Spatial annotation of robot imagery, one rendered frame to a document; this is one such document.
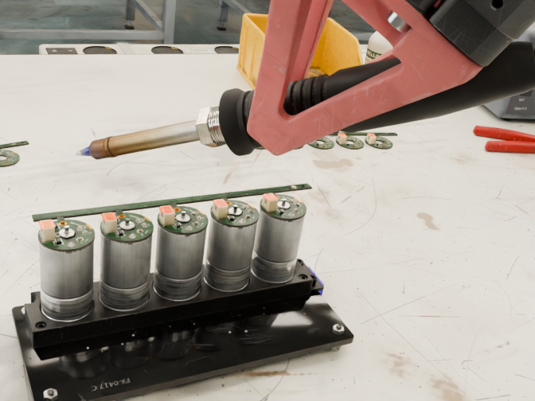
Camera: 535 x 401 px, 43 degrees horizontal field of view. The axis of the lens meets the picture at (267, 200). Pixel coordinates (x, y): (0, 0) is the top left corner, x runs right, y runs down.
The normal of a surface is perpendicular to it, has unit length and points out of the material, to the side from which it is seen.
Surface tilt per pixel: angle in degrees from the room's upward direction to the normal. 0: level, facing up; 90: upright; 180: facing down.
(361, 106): 108
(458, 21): 90
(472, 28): 90
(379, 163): 0
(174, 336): 0
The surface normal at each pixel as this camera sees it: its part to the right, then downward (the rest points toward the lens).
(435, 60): -0.51, 0.62
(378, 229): 0.14, -0.86
